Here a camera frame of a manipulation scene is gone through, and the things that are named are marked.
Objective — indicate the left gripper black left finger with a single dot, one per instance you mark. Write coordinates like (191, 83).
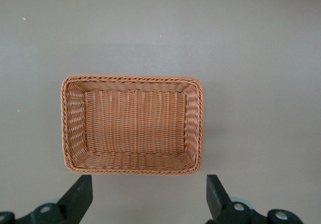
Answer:
(75, 199)

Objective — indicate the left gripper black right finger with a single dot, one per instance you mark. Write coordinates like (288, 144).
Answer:
(220, 201)

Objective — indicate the brown wicker basket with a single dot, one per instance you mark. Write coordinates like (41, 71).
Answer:
(135, 123)

